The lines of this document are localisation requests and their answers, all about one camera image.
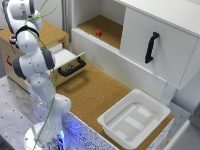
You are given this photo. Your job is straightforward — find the white cabinet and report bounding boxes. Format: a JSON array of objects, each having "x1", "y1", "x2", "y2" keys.
[{"x1": 70, "y1": 0, "x2": 200, "y2": 108}]

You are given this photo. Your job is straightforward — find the wooden drawer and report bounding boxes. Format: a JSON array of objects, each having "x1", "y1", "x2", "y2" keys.
[{"x1": 47, "y1": 41, "x2": 87, "y2": 87}]

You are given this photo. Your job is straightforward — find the pink block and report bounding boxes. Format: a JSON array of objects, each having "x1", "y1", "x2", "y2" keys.
[{"x1": 95, "y1": 29, "x2": 103, "y2": 37}]

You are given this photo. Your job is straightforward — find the white plastic box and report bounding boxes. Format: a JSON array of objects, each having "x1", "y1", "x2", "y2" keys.
[{"x1": 96, "y1": 88, "x2": 172, "y2": 150}]

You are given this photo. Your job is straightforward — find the wooden drawer box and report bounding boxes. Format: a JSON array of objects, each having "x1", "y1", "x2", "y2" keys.
[{"x1": 0, "y1": 19, "x2": 72, "y2": 93}]

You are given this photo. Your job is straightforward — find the white sliding door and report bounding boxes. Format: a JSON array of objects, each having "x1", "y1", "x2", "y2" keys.
[{"x1": 119, "y1": 6, "x2": 200, "y2": 90}]

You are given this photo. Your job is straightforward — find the black drawer handle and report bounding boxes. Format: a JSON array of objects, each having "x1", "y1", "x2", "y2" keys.
[{"x1": 57, "y1": 56, "x2": 87, "y2": 78}]

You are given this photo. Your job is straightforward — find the green cable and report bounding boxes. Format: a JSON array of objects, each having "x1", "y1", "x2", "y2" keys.
[{"x1": 24, "y1": 0, "x2": 61, "y2": 150}]

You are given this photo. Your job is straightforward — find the black door handle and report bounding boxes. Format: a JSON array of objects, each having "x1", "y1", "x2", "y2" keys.
[{"x1": 144, "y1": 31, "x2": 161, "y2": 65}]

